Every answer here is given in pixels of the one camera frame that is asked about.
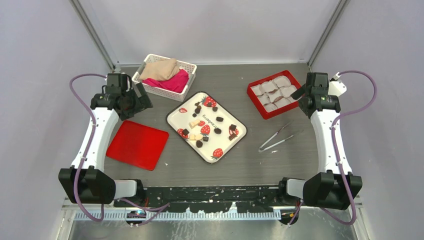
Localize white paper cup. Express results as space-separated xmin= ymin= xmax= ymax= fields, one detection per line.
xmin=260 ymin=80 xmax=279 ymax=93
xmin=272 ymin=75 xmax=292 ymax=88
xmin=279 ymin=85 xmax=297 ymax=98
xmin=250 ymin=84 xmax=266 ymax=96

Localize metal tongs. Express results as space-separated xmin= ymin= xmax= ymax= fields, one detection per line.
xmin=257 ymin=121 xmax=304 ymax=154

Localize strawberry print white tray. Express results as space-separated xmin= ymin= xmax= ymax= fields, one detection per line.
xmin=166 ymin=91 xmax=248 ymax=164

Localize dark teardrop chocolate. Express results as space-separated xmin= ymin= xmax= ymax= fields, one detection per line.
xmin=195 ymin=140 xmax=203 ymax=148

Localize magenta cloth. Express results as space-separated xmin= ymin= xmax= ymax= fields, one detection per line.
xmin=142 ymin=69 xmax=189 ymax=94

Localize red chocolate box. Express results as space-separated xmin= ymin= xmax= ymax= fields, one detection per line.
xmin=246 ymin=70 xmax=301 ymax=120

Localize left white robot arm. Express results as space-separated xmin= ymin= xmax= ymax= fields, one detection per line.
xmin=58 ymin=73 xmax=153 ymax=207

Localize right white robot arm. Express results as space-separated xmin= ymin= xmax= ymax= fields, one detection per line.
xmin=277 ymin=72 xmax=363 ymax=210

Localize beige cloth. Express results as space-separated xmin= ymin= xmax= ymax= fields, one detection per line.
xmin=139 ymin=58 xmax=180 ymax=81

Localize brown rectangular chocolate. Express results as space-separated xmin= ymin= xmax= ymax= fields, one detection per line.
xmin=228 ymin=133 xmax=238 ymax=141

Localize white oval chocolate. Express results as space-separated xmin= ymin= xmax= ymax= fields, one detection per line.
xmin=194 ymin=134 xmax=204 ymax=141

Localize dark ribbed square chocolate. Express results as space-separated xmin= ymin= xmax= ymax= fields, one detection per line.
xmin=182 ymin=129 xmax=190 ymax=136

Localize red box lid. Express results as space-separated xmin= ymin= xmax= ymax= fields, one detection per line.
xmin=106 ymin=120 xmax=169 ymax=171

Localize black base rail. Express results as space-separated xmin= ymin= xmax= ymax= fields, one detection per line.
xmin=127 ymin=185 xmax=300 ymax=214

